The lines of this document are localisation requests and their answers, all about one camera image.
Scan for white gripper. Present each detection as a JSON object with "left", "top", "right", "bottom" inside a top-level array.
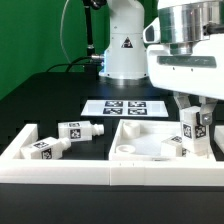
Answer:
[{"left": 143, "top": 18, "right": 224, "bottom": 126}]

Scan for white square tabletop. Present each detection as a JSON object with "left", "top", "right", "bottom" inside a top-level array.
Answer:
[{"left": 108, "top": 119, "right": 218, "bottom": 162}]

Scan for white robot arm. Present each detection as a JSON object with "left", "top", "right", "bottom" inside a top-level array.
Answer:
[{"left": 100, "top": 0, "right": 224, "bottom": 125}]

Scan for white sheet with tags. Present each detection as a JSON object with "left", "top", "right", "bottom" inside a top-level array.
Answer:
[{"left": 81, "top": 100, "right": 168, "bottom": 117}]

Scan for white U-shaped fence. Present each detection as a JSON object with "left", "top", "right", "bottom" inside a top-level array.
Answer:
[{"left": 0, "top": 124, "right": 224, "bottom": 186}]

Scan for black cables on table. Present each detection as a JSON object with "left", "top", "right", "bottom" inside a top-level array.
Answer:
[{"left": 45, "top": 55, "right": 105, "bottom": 74}]

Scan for black camera pole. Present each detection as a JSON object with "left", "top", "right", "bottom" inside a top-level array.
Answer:
[{"left": 82, "top": 0, "right": 107, "bottom": 56}]

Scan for grey hanging cable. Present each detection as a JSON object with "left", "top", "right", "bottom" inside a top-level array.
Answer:
[{"left": 59, "top": 0, "right": 73, "bottom": 65}]

